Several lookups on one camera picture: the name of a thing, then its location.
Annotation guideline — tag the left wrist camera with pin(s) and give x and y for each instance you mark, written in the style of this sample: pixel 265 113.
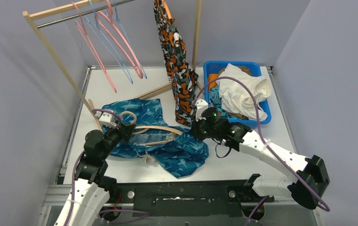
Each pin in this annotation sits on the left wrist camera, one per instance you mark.
pixel 108 120

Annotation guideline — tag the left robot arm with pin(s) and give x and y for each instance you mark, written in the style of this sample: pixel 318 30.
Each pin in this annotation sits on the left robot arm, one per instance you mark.
pixel 91 166

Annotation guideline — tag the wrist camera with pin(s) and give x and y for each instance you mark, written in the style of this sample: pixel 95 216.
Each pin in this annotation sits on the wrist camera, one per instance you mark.
pixel 201 106
pixel 108 120

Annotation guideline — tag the orange hanger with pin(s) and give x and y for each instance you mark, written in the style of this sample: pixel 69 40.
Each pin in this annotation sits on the orange hanger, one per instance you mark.
pixel 167 9

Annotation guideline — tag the orange camouflage shorts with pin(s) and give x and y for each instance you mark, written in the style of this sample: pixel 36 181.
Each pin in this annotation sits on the orange camouflage shorts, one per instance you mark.
pixel 183 78

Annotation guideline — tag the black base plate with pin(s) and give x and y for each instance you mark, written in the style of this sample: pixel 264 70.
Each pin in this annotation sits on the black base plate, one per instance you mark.
pixel 186 199

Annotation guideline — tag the wooden clothes rack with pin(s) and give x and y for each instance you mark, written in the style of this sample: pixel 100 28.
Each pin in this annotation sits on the wooden clothes rack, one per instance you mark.
pixel 111 27

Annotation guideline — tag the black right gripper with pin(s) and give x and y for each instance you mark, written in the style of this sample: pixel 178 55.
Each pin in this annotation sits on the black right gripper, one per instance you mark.
pixel 196 132

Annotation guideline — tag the white shorts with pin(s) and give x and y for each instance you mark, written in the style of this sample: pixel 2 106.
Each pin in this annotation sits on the white shorts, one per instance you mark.
pixel 235 100

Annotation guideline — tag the blue plastic bin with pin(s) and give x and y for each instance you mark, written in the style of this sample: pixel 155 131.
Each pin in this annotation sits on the blue plastic bin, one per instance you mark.
pixel 211 70

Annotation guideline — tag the dark blue leaf print shorts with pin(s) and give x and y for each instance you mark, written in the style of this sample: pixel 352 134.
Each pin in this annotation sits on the dark blue leaf print shorts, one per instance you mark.
pixel 180 157

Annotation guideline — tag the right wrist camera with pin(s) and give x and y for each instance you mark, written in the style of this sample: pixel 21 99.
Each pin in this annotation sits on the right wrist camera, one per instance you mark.
pixel 201 106

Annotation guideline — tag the light blue shark print shorts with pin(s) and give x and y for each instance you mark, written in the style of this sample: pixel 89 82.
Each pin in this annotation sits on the light blue shark print shorts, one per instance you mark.
pixel 216 101

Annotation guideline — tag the wooden hanger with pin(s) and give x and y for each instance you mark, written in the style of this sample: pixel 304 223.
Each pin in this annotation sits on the wooden hanger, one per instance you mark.
pixel 143 129

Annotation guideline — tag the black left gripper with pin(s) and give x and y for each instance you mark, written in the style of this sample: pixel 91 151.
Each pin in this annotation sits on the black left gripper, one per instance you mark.
pixel 126 131

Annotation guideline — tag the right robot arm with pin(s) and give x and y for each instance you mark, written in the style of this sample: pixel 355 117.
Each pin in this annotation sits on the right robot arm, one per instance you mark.
pixel 303 179

